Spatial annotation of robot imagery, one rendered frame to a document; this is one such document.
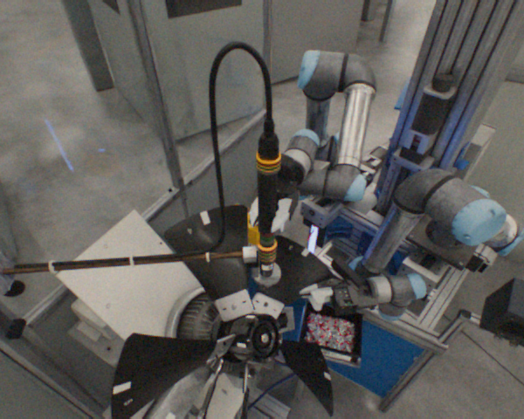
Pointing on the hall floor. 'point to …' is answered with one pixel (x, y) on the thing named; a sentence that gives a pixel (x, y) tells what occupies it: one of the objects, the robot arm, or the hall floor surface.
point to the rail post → (408, 380)
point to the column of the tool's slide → (42, 365)
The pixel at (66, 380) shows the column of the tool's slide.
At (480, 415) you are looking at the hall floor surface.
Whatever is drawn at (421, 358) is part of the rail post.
